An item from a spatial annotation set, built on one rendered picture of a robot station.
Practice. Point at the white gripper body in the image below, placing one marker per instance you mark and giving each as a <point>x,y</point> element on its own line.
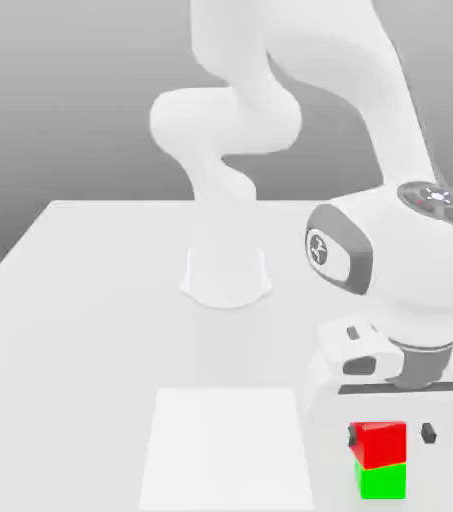
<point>330,408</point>

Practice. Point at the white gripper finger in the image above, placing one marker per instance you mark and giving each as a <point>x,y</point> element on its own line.
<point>351,436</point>
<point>428,433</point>

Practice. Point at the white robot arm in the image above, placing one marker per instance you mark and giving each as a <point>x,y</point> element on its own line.
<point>410,256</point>

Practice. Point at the small red cube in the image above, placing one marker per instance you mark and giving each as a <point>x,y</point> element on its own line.
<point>382,444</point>

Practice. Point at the small green cube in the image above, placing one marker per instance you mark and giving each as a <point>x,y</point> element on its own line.
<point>382,482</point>

